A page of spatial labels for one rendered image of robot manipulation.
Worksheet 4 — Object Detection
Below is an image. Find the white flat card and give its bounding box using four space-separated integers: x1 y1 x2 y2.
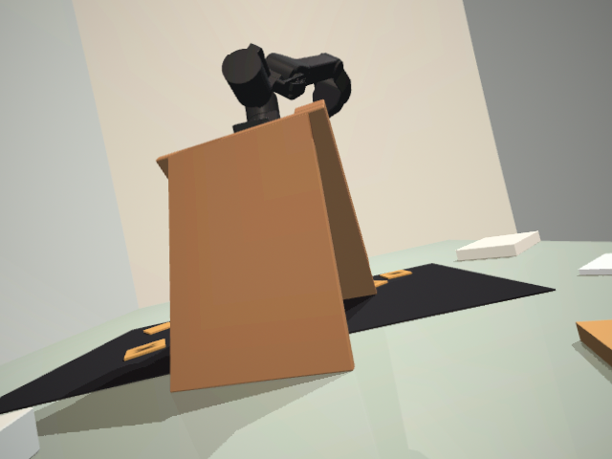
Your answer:
579 254 612 274

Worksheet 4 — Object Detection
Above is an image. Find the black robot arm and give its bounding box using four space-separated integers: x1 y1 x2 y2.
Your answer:
222 44 351 134

